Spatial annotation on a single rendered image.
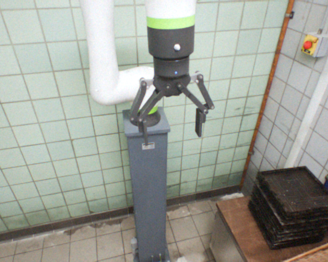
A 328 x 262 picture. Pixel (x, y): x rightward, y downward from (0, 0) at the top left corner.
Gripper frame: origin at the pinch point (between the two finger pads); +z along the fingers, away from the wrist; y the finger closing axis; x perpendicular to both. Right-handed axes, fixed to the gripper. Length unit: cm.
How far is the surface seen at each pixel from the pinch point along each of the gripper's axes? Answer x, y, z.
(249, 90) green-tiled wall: -93, -78, 41
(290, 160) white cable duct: -54, -91, 75
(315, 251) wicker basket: 3, -63, 73
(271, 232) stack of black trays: -13, -54, 80
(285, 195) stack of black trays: -19, -61, 61
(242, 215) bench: -32, -50, 90
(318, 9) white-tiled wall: -72, -95, -12
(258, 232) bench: -20, -53, 91
